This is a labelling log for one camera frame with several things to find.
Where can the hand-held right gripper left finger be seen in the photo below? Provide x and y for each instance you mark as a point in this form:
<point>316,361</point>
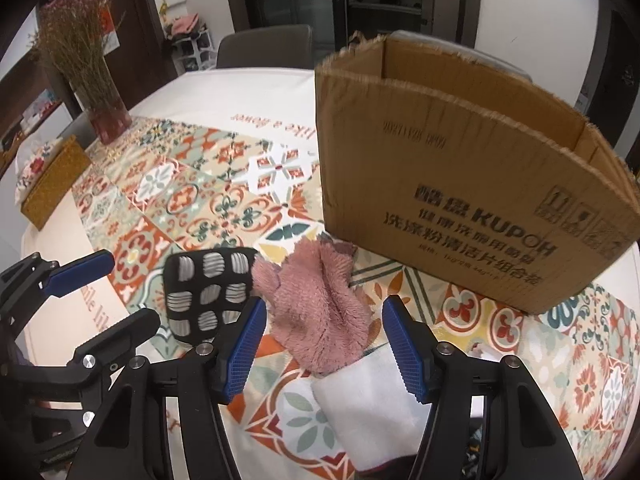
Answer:
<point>246,347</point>

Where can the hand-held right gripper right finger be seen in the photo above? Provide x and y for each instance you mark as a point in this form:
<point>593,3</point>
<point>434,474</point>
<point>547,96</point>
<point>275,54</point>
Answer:
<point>404,352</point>

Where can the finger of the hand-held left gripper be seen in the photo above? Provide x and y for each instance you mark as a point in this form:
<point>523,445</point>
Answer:
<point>117,337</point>
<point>75,271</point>

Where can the black sock with white patches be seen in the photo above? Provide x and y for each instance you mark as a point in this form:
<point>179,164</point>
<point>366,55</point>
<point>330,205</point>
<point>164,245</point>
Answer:
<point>207,290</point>

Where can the pink fluffy sock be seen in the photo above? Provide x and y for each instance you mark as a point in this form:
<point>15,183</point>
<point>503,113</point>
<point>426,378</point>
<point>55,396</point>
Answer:
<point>320,305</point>

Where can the brown cardboard box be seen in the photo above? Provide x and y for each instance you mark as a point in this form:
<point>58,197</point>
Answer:
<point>450,185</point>

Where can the woven straw tissue box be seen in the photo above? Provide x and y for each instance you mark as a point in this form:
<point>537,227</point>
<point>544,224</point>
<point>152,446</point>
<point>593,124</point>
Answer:
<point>55,185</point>

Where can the colourful patterned tablecloth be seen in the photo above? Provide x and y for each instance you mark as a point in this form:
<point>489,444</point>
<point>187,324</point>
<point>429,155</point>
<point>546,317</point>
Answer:
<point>200,185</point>

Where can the red glass vase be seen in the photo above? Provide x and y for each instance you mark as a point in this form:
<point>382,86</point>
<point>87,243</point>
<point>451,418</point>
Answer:
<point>110,122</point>

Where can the dried flower bouquet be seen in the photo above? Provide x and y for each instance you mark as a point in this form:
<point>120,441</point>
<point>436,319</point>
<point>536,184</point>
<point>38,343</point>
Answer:
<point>80,45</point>

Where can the red door poster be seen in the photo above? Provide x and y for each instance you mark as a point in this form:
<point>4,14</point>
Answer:
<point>111,30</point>

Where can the white shoe rack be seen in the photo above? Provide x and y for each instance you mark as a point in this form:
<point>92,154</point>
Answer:
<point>192,52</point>

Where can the pink cloth on rack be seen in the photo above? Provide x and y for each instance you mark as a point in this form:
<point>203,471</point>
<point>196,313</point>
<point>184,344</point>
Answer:
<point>185,24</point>

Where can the grey leather chair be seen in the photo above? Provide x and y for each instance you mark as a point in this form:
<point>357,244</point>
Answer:
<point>265,47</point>
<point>490,60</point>

